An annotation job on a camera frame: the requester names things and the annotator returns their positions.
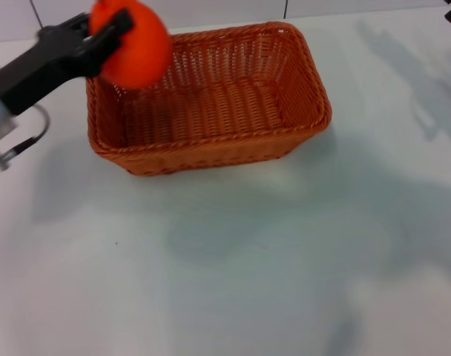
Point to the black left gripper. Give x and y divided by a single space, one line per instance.
43 66

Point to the orange toy tangerine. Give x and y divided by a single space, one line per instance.
144 55

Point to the orange woven plastic basket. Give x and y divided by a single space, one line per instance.
218 107

